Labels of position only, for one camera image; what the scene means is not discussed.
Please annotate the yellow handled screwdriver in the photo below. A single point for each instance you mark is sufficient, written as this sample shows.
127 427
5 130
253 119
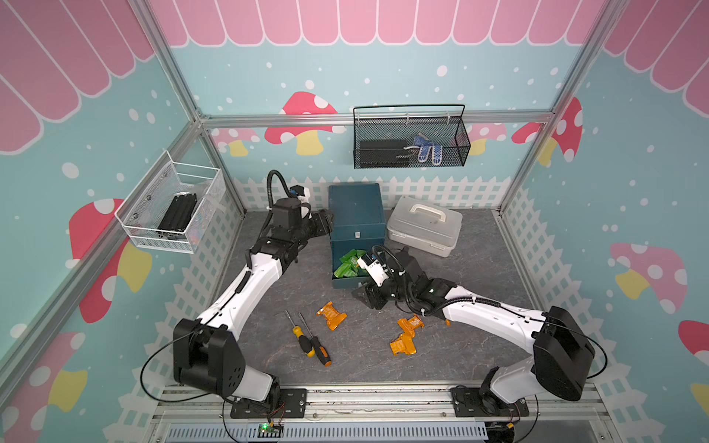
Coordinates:
304 343

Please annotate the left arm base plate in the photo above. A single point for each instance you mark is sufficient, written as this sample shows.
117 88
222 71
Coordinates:
279 403

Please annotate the small green circuit board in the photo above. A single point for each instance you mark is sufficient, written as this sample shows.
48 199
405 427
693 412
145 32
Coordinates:
270 431

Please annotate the orange handled screwdriver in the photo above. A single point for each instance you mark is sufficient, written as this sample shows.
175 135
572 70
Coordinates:
320 351

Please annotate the orange cookie packet far left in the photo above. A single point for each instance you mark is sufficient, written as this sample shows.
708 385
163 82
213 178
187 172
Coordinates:
334 318

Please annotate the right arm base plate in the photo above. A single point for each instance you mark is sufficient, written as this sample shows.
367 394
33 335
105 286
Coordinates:
477 402

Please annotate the white wire wall basket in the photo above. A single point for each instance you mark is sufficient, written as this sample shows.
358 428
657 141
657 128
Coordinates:
141 213

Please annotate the green cookie packet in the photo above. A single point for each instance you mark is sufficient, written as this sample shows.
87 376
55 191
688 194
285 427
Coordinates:
353 255
346 270

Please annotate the white plastic lidded box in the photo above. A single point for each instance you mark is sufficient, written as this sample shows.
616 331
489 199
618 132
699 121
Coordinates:
425 226

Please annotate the white slotted cable duct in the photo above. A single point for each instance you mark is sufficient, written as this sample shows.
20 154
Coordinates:
334 432

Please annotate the orange cookie packet lower centre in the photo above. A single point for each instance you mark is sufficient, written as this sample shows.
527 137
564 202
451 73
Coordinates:
404 344

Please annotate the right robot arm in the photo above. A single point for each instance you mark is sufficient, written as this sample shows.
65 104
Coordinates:
559 357

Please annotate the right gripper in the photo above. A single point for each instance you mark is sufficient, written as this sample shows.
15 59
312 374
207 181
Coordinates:
370 290

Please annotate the black box in white basket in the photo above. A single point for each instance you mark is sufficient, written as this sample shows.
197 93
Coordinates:
178 216

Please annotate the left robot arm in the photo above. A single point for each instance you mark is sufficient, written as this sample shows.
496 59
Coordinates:
206 352

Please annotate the black wire wall basket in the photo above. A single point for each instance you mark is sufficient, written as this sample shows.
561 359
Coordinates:
442 123

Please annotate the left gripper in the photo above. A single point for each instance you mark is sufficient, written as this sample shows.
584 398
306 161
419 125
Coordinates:
323 225

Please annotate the blue white item in basket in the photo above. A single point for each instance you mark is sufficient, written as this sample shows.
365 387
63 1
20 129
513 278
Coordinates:
426 150

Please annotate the teal three-drawer cabinet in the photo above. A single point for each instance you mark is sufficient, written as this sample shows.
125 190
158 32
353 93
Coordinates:
359 223

